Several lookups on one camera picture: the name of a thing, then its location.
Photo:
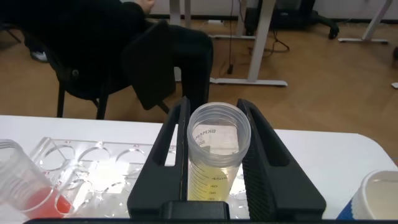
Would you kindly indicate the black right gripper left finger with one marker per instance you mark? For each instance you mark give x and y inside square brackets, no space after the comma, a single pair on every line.
[158,180]

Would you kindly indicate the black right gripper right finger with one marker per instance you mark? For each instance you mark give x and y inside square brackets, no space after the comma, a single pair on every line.
[280,193]

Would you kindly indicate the yellow pigment test tube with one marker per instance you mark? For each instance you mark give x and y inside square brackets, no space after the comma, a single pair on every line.
[214,177]

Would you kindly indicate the clear acrylic test tube rack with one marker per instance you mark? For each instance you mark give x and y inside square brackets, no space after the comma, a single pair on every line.
[102,174]

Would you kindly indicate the red pigment test tube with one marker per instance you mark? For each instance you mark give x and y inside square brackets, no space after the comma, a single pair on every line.
[40,202]

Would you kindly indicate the blue white paper cup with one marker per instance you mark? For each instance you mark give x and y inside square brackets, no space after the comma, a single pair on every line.
[376,199]

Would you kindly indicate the black office chair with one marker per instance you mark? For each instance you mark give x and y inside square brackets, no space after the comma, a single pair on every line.
[152,62]

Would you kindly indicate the person in black clothes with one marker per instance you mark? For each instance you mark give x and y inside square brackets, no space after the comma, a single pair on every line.
[93,37]

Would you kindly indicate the black screen stand base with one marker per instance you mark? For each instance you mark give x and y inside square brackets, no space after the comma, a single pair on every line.
[298,12]

